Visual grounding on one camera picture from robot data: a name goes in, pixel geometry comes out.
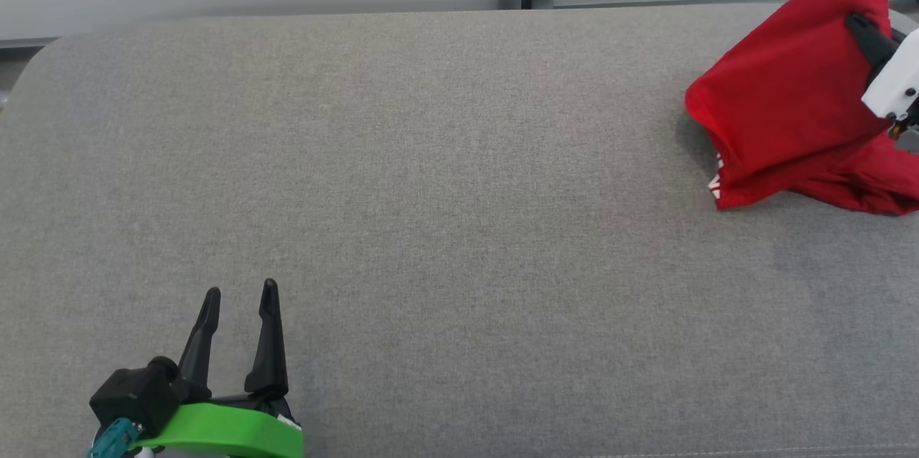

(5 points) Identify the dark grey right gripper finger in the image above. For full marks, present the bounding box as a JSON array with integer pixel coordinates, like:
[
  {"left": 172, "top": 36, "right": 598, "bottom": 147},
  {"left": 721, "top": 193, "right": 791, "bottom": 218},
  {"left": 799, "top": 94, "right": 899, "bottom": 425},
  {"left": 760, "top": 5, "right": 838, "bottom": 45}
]
[{"left": 845, "top": 13, "right": 902, "bottom": 75}]

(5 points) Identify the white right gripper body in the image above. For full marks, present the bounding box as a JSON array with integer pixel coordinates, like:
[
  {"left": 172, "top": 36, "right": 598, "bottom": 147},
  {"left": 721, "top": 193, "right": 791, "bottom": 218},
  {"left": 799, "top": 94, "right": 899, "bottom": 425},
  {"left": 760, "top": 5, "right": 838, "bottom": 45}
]
[{"left": 862, "top": 30, "right": 919, "bottom": 122}]

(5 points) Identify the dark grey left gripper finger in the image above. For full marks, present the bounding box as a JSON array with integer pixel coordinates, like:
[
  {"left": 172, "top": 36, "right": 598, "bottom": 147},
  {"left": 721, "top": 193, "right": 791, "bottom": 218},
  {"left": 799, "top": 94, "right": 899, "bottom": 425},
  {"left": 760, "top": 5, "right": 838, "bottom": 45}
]
[
  {"left": 243, "top": 279, "right": 290, "bottom": 396},
  {"left": 178, "top": 287, "right": 222, "bottom": 402}
]

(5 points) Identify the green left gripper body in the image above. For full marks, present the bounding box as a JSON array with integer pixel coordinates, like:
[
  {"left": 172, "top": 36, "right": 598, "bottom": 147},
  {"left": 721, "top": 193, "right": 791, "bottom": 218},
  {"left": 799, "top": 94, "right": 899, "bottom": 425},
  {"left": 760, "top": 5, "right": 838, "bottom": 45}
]
[{"left": 131, "top": 394, "right": 305, "bottom": 458}]

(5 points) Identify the red shorts white stripe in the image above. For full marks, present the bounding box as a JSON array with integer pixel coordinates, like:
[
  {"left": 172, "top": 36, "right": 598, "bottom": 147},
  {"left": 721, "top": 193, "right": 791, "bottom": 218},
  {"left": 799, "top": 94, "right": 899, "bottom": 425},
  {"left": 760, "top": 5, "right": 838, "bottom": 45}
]
[{"left": 790, "top": 129, "right": 919, "bottom": 217}]

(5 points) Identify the red Bulls 23 jersey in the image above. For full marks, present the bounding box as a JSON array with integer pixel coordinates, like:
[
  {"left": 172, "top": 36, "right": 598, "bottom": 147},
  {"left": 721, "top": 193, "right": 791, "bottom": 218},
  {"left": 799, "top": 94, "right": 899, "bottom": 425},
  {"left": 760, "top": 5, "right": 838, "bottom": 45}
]
[{"left": 684, "top": 0, "right": 898, "bottom": 211}]

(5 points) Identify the grey fabric sofa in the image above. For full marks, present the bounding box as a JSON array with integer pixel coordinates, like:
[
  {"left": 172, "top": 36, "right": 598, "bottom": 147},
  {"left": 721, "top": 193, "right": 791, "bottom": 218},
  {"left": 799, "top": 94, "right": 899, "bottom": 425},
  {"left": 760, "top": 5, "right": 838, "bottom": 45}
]
[{"left": 0, "top": 2, "right": 919, "bottom": 458}]

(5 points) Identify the left arm black cable teal plug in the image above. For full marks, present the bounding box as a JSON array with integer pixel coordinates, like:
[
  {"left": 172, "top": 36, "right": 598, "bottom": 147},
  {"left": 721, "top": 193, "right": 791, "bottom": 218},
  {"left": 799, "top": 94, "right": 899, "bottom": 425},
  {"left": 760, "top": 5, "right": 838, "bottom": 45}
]
[{"left": 88, "top": 419, "right": 144, "bottom": 458}]

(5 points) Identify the grey partition floor rail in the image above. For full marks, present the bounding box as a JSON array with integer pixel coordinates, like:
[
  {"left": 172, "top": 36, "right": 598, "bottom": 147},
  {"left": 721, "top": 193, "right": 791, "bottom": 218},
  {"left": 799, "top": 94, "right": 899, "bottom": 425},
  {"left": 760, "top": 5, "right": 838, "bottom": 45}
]
[{"left": 559, "top": 0, "right": 773, "bottom": 9}]

